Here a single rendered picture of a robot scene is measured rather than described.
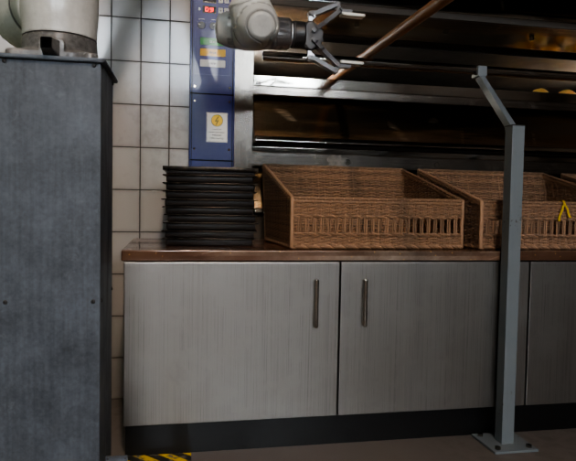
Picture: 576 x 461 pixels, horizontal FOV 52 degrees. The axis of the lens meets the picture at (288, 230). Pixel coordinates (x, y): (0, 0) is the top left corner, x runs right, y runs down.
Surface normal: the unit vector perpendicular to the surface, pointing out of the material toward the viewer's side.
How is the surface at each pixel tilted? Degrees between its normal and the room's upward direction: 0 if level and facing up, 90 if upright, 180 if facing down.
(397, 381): 90
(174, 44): 90
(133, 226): 90
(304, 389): 90
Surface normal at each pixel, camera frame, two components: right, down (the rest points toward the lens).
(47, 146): 0.17, 0.05
